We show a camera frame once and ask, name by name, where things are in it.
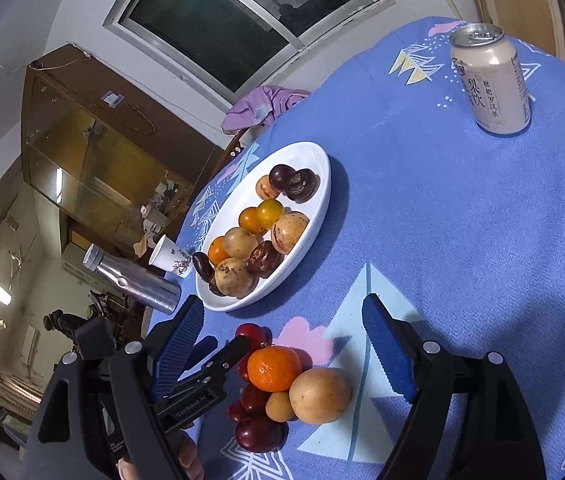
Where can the dark brown pale-bottomed fruit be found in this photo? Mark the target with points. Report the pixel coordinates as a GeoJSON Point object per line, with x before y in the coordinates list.
{"type": "Point", "coordinates": [301, 186]}

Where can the sliding glass window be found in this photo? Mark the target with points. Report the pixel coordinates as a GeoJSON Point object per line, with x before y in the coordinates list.
{"type": "Point", "coordinates": [242, 20]}

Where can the person's left hand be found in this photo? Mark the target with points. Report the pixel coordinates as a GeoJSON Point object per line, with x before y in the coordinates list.
{"type": "Point", "coordinates": [186, 452]}

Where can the spotted tan passion fruit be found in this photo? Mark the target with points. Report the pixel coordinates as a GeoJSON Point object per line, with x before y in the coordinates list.
{"type": "Point", "coordinates": [290, 232]}

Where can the wooden chair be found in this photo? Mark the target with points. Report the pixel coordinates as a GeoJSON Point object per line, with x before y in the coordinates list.
{"type": "Point", "coordinates": [236, 147]}

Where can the yellow tomato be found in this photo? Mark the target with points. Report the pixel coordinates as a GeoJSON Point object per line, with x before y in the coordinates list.
{"type": "Point", "coordinates": [269, 212]}

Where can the large red plum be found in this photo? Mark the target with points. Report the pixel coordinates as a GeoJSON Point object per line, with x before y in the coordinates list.
{"type": "Point", "coordinates": [258, 434]}

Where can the large orange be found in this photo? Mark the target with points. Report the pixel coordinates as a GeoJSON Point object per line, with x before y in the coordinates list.
{"type": "Point", "coordinates": [275, 367]}

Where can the steel water bottle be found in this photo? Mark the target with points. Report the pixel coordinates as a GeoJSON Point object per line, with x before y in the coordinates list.
{"type": "Point", "coordinates": [132, 280]}

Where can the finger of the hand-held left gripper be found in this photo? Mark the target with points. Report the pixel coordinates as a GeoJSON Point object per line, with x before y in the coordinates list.
{"type": "Point", "coordinates": [202, 350]}
{"type": "Point", "coordinates": [227, 357]}

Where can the purple jacket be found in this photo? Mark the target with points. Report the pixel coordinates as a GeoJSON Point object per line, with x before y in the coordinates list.
{"type": "Point", "coordinates": [262, 105]}

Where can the large tan round fruit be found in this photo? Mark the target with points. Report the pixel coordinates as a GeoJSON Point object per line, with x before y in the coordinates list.
{"type": "Point", "coordinates": [320, 395]}

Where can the wooden glass cabinet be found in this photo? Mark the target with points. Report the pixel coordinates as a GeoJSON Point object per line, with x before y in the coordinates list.
{"type": "Point", "coordinates": [102, 160]}

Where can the cream beverage can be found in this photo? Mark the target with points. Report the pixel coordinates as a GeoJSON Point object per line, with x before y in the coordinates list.
{"type": "Point", "coordinates": [492, 85]}

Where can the white plate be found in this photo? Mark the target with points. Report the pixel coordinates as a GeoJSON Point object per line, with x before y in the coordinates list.
{"type": "Point", "coordinates": [312, 160]}

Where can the white paper cup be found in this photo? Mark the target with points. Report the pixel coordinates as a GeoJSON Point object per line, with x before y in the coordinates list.
{"type": "Point", "coordinates": [170, 257]}

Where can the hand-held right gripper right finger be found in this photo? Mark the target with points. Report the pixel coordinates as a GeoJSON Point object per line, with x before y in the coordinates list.
{"type": "Point", "coordinates": [387, 355]}

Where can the small tan round fruit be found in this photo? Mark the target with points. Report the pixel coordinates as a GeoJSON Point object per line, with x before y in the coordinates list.
{"type": "Point", "coordinates": [280, 406]}

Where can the dark purple plum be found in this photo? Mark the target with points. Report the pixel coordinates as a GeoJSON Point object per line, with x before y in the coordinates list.
{"type": "Point", "coordinates": [282, 176]}

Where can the small orange mandarin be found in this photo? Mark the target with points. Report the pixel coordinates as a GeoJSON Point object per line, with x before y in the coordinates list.
{"type": "Point", "coordinates": [217, 251]}
{"type": "Point", "coordinates": [250, 219]}

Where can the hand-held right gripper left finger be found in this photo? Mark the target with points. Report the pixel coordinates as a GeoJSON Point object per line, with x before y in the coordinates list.
{"type": "Point", "coordinates": [180, 345]}

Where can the dark brown round fruit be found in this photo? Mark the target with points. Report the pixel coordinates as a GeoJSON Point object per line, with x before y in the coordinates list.
{"type": "Point", "coordinates": [264, 259]}
{"type": "Point", "coordinates": [202, 265]}
{"type": "Point", "coordinates": [214, 288]}

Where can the white cabinet sticker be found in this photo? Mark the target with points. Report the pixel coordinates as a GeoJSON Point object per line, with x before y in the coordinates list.
{"type": "Point", "coordinates": [112, 98]}

